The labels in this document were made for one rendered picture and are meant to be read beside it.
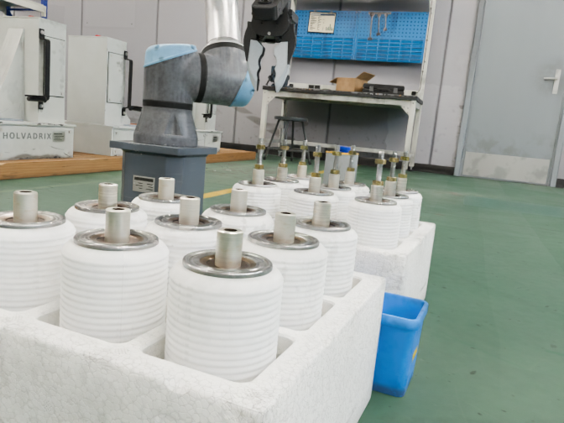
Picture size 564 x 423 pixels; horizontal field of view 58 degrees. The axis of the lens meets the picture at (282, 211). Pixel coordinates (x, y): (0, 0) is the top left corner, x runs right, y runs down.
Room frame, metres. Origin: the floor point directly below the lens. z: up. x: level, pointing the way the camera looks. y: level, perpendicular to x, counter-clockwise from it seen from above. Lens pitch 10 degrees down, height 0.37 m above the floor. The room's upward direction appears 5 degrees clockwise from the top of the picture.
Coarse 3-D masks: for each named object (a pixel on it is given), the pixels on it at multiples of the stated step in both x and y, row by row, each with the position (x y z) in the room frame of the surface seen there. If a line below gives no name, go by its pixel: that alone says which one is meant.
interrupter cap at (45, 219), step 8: (0, 216) 0.51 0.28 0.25; (8, 216) 0.51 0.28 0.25; (40, 216) 0.53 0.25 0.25; (48, 216) 0.53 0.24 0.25; (56, 216) 0.53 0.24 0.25; (0, 224) 0.47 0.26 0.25; (8, 224) 0.47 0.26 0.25; (16, 224) 0.47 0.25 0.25; (24, 224) 0.48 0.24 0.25; (32, 224) 0.48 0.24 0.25; (40, 224) 0.48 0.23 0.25; (48, 224) 0.49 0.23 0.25; (56, 224) 0.50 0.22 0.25
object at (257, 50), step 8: (256, 40) 0.99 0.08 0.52; (256, 48) 0.99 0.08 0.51; (264, 48) 1.00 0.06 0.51; (248, 56) 0.99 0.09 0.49; (256, 56) 0.99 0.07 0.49; (248, 64) 0.99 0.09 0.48; (256, 64) 0.99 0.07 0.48; (248, 72) 1.00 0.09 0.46; (256, 72) 0.99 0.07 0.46; (256, 80) 0.99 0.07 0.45; (256, 88) 1.00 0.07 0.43
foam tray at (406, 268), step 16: (432, 224) 1.15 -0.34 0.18; (400, 240) 0.94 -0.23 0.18; (416, 240) 0.95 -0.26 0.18; (432, 240) 1.15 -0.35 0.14; (368, 256) 0.83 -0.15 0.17; (384, 256) 0.82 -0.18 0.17; (400, 256) 0.81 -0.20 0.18; (416, 256) 0.93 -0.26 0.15; (368, 272) 0.83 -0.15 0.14; (384, 272) 0.82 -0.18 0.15; (400, 272) 0.81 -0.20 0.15; (416, 272) 0.96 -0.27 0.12; (400, 288) 0.81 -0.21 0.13; (416, 288) 0.99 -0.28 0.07
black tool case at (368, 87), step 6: (366, 84) 5.36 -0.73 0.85; (372, 84) 5.36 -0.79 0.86; (378, 84) 5.35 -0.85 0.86; (366, 90) 5.36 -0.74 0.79; (372, 90) 5.34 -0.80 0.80; (378, 90) 5.32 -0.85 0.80; (384, 90) 5.30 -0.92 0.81; (390, 90) 5.32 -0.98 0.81; (396, 90) 5.30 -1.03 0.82; (402, 90) 5.30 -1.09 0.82
